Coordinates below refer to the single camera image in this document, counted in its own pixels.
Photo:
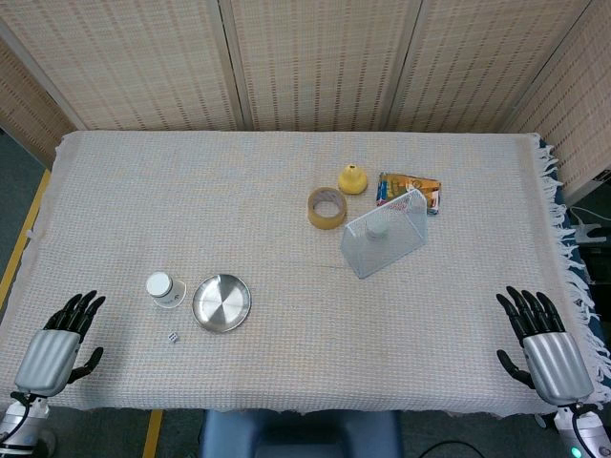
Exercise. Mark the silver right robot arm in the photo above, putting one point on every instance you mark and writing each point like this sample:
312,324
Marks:
589,431

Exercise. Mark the beige woven tablecloth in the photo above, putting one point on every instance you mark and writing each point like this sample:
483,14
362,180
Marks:
286,334

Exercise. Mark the yellowish tape roll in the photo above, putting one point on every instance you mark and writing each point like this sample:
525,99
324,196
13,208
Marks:
315,217

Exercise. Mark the round steel plate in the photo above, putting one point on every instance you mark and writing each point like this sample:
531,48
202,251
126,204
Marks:
222,303

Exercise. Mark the white paper cup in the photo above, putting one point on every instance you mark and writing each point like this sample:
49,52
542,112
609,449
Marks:
160,286

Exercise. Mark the bamboo folding screen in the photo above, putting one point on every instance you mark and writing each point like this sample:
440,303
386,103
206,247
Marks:
324,62

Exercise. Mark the white plastic clamp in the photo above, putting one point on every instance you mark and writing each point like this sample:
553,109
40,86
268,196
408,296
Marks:
588,233

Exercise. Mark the colourful snack packet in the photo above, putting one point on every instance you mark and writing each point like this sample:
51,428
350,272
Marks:
393,183

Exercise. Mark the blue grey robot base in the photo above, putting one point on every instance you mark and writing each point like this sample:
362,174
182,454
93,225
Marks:
301,436

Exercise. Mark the black and grey left robot hand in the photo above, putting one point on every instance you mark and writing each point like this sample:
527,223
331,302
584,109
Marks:
48,358

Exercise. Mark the yellow toy pear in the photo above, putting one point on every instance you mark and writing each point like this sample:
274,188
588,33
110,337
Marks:
352,181

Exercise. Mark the white die with black dots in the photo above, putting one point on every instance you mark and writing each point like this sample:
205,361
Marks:
172,337

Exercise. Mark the black and grey right robot hand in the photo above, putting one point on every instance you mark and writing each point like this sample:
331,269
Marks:
556,362

